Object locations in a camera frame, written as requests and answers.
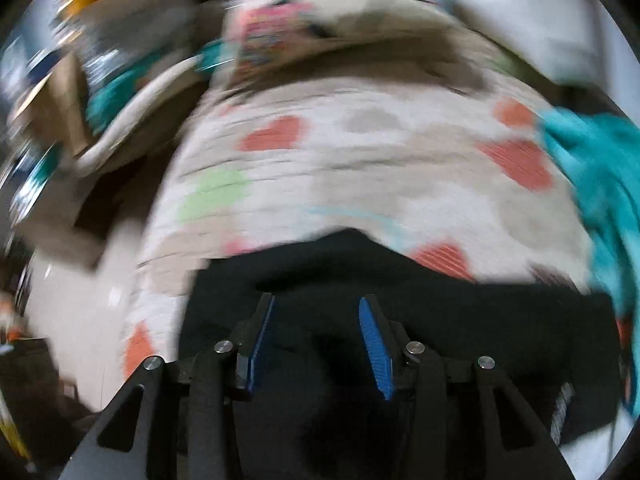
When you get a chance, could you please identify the teal cloth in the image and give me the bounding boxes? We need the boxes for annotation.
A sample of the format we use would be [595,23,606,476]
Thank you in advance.
[537,108,640,406]

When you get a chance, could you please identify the pink patterned cloth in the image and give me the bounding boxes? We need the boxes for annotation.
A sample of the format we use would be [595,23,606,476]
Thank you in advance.
[220,0,456,91]

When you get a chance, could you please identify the heart print blanket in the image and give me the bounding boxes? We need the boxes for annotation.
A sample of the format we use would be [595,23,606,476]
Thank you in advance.
[75,25,632,391]

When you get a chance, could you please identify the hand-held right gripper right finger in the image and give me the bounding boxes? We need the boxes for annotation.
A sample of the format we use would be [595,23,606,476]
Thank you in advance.
[358,296,576,480]

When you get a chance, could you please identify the cardboard box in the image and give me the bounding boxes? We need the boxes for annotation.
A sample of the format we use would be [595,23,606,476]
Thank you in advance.
[10,52,96,161]

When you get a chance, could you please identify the black pants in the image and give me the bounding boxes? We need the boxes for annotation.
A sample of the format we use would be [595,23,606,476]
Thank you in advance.
[177,228,618,480]

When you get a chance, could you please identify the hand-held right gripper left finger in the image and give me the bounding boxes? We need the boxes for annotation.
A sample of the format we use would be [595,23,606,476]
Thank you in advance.
[59,292,277,480]

